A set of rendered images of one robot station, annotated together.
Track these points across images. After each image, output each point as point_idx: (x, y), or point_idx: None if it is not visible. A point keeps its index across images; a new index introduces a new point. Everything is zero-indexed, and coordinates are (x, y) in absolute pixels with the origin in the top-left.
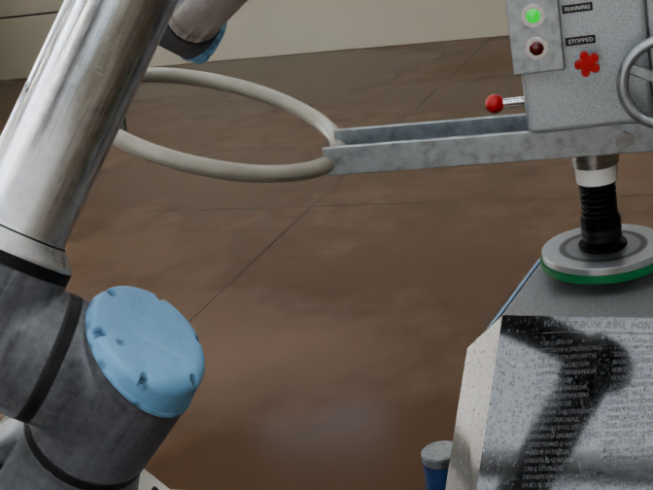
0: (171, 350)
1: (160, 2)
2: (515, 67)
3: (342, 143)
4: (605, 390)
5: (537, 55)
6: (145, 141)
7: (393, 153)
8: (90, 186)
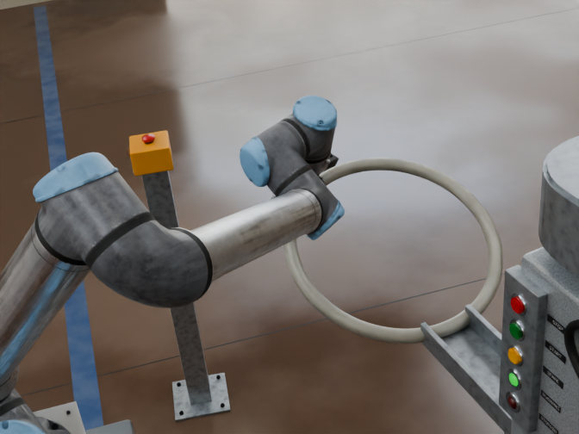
0: None
1: (30, 307)
2: (499, 399)
3: (462, 320)
4: None
5: (512, 408)
6: (292, 254)
7: (454, 366)
8: (3, 369)
